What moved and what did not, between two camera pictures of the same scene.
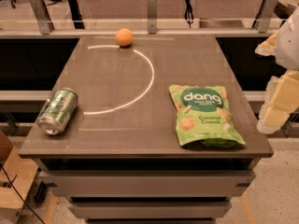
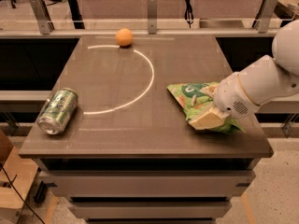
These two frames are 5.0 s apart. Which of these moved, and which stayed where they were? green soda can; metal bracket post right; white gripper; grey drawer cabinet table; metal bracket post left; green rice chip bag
Moved: white gripper; green rice chip bag
Stayed: metal bracket post left; metal bracket post right; grey drawer cabinet table; green soda can
